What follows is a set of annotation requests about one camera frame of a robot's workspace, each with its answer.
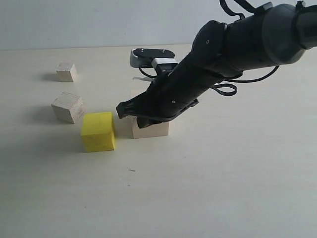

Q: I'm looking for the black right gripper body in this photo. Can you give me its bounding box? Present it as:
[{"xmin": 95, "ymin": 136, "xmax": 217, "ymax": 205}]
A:
[{"xmin": 145, "ymin": 20, "xmax": 242, "ymax": 121}]

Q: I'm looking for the large wooden cube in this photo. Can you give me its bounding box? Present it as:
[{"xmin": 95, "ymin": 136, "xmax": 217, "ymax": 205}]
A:
[{"xmin": 129, "ymin": 116, "xmax": 169, "ymax": 139}]

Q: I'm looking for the yellow cube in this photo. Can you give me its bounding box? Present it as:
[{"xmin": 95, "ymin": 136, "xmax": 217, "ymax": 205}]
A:
[{"xmin": 81, "ymin": 112, "xmax": 115, "ymax": 152}]

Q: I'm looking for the medium wooden cube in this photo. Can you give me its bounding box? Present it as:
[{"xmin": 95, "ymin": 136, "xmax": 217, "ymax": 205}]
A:
[{"xmin": 51, "ymin": 92, "xmax": 86, "ymax": 124}]

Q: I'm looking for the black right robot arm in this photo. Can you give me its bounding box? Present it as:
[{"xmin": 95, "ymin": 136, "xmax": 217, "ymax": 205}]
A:
[{"xmin": 116, "ymin": 0, "xmax": 317, "ymax": 128}]

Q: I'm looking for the small wooden cube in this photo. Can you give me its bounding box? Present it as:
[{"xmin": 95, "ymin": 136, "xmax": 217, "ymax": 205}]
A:
[{"xmin": 56, "ymin": 62, "xmax": 78, "ymax": 82}]

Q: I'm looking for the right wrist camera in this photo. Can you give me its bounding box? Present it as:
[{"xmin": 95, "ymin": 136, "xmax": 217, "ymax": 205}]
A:
[{"xmin": 130, "ymin": 48, "xmax": 178, "ymax": 75}]

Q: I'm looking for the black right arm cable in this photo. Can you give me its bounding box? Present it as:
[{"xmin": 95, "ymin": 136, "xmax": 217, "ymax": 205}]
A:
[{"xmin": 211, "ymin": 0, "xmax": 279, "ymax": 97}]

